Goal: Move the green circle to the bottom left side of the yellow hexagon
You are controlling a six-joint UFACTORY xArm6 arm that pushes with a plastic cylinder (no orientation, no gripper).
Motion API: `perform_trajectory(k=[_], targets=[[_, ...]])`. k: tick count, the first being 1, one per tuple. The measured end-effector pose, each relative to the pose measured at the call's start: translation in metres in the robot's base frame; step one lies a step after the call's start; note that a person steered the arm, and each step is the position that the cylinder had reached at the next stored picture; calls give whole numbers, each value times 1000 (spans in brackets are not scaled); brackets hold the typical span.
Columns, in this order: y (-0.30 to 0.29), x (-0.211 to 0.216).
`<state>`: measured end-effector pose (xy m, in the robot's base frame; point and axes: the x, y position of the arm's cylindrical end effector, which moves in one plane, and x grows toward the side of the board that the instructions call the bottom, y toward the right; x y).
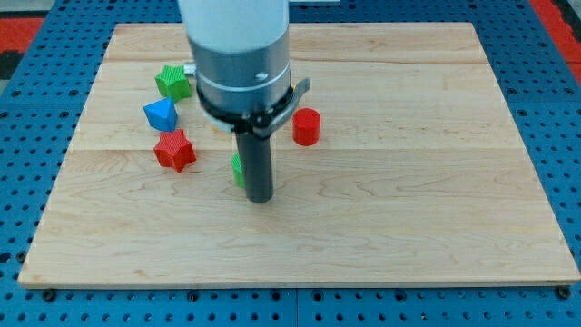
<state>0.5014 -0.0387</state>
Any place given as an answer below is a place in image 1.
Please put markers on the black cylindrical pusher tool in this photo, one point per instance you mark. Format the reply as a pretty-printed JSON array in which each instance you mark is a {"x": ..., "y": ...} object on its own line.
[{"x": 255, "y": 156}]

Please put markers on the green star block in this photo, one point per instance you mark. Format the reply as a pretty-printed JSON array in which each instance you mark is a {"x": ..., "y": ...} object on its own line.
[{"x": 172, "y": 82}]

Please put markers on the light wooden board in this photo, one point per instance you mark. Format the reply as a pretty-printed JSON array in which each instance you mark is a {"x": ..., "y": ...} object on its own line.
[{"x": 420, "y": 177}]

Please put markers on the blue triangular block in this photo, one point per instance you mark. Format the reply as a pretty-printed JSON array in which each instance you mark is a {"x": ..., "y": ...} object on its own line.
[{"x": 161, "y": 115}]

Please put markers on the red star block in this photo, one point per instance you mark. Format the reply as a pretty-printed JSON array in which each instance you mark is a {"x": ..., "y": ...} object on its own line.
[{"x": 174, "y": 150}]

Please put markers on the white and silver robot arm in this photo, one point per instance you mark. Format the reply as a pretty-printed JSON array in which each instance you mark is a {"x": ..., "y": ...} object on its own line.
[{"x": 241, "y": 51}]

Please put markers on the green cylinder block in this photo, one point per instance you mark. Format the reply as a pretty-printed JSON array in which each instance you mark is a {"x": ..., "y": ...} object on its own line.
[{"x": 237, "y": 172}]

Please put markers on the red cylinder block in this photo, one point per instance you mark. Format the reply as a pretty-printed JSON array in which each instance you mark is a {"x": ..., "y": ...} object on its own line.
[{"x": 306, "y": 124}]

